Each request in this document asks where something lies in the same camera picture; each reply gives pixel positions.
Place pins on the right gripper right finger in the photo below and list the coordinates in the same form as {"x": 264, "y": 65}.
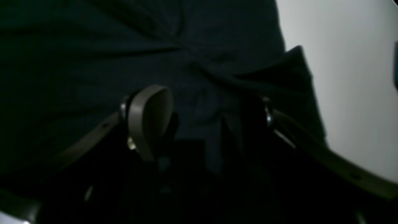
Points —
{"x": 288, "y": 130}

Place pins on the black T-shirt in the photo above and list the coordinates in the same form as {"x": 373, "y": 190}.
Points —
{"x": 66, "y": 64}

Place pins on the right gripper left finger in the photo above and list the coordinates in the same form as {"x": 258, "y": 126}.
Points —
{"x": 145, "y": 116}

